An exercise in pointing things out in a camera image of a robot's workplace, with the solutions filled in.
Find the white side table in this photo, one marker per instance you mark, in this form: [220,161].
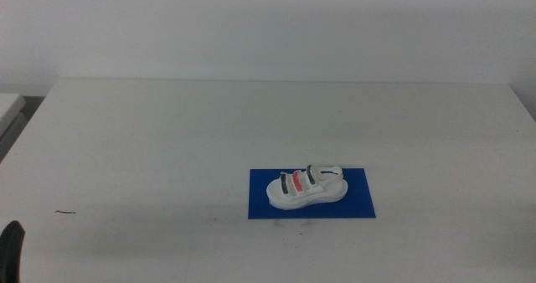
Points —
[8,107]

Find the blue rectangular mat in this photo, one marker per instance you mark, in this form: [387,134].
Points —
[356,203]

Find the small dark thread scrap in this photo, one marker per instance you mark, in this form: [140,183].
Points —
[65,212]

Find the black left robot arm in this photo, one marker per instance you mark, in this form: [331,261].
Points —
[10,253]

